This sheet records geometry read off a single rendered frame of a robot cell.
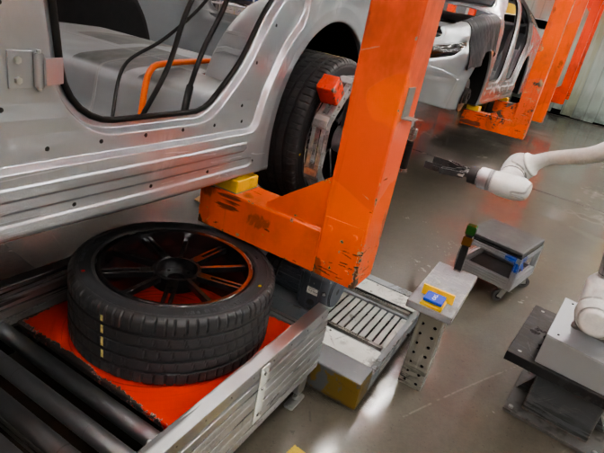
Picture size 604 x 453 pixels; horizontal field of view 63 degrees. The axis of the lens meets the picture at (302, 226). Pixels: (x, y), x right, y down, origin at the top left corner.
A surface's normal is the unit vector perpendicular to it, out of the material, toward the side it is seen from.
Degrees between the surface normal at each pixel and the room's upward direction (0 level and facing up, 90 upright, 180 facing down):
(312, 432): 0
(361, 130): 90
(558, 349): 90
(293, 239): 90
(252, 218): 90
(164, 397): 0
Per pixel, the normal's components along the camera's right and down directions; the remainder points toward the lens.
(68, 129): 0.84, 0.37
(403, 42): -0.51, 0.26
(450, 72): 0.35, 0.44
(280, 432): 0.18, -0.90
